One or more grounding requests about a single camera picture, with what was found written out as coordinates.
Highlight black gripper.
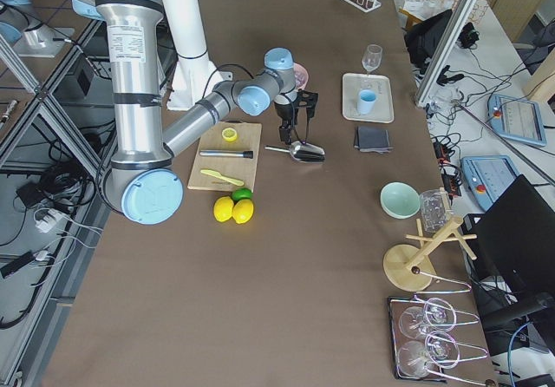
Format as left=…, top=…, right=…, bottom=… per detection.
left=274, top=90, right=318, bottom=141

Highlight pink bowl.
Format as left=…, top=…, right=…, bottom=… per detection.
left=293, top=62, right=309, bottom=90

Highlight steel ice scoop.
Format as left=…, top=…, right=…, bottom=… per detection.
left=264, top=141, right=325, bottom=162

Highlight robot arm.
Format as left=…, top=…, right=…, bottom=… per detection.
left=72, top=0, right=317, bottom=225

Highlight blue cup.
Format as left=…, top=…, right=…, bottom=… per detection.
left=356, top=89, right=376, bottom=115

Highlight wooden cup stand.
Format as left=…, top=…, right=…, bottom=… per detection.
left=382, top=216, right=477, bottom=292

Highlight cream serving tray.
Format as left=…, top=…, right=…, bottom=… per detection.
left=342, top=73, right=395, bottom=123

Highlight bamboo cutting board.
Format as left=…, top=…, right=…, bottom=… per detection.
left=187, top=121, right=262, bottom=192

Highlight grey folded cloth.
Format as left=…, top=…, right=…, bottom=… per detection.
left=354, top=126, right=392, bottom=154

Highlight steel muddler black tip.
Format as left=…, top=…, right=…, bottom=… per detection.
left=199, top=149, right=254, bottom=160

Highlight clear wine glass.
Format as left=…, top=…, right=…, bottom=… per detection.
left=361, top=44, right=382, bottom=89

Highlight half lemon slice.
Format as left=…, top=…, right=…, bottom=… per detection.
left=221, top=127, right=238, bottom=142

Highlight green lime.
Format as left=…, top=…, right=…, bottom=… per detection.
left=232, top=187, right=252, bottom=202

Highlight yellow plastic knife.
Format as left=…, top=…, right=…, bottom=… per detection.
left=200, top=168, right=245, bottom=187

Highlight yellow lemon lower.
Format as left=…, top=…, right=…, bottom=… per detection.
left=232, top=199, right=254, bottom=224

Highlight yellow lemon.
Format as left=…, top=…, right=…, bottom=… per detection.
left=232, top=199, right=254, bottom=224
left=212, top=196, right=234, bottom=222

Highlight yellow lemon upper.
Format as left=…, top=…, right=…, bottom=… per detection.
left=212, top=196, right=234, bottom=222

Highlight mint green bowl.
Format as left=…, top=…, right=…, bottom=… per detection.
left=380, top=182, right=421, bottom=219

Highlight glass jar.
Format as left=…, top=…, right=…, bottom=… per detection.
left=420, top=187, right=453, bottom=233

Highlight teach pendant near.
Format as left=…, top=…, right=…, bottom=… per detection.
left=460, top=155, right=519, bottom=211

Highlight teach pendant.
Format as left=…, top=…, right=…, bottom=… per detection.
left=460, top=155, right=519, bottom=211
left=487, top=94, right=547, bottom=147

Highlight teach pendant far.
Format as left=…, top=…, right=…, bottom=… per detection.
left=487, top=94, right=547, bottom=147

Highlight upturned wine glass far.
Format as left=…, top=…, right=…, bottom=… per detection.
left=398, top=298, right=480, bottom=340

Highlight upturned wine glass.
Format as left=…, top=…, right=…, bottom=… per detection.
left=395, top=331, right=489, bottom=385
left=398, top=298, right=480, bottom=340

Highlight black laptop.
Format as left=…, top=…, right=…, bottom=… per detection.
left=473, top=175, right=554, bottom=298

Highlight black glass tray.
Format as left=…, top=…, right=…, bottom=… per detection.
left=387, top=297, right=447, bottom=384

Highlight upturned wine glass near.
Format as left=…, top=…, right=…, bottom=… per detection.
left=395, top=331, right=489, bottom=385

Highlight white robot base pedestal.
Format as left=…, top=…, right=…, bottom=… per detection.
left=162, top=0, right=223, bottom=111

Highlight aluminium frame post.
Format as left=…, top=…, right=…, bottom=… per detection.
left=415, top=0, right=477, bottom=108

